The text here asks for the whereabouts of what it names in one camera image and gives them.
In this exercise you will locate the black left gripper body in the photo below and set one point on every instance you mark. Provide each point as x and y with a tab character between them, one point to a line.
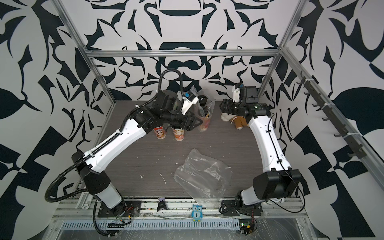
174	119

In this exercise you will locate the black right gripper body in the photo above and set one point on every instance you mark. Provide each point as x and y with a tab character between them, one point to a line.
234	108

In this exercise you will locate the red milk tea cup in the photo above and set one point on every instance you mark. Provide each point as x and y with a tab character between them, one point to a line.
160	132
204	101
206	122

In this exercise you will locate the pale milk tea cup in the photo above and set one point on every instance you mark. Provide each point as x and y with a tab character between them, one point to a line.
179	134

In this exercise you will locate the clear plastic carrier bag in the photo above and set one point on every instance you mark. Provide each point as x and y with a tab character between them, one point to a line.
197	109

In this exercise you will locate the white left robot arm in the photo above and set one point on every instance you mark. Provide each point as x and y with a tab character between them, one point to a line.
92	164

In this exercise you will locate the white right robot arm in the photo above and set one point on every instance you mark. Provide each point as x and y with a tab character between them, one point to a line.
278	180

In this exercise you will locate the white teddy bear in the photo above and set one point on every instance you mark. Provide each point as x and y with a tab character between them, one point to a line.
238	121

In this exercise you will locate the blue owl figure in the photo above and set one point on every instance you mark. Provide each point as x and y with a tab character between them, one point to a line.
197	213

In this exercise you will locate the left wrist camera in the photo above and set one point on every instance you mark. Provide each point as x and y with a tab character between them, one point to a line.
188	99

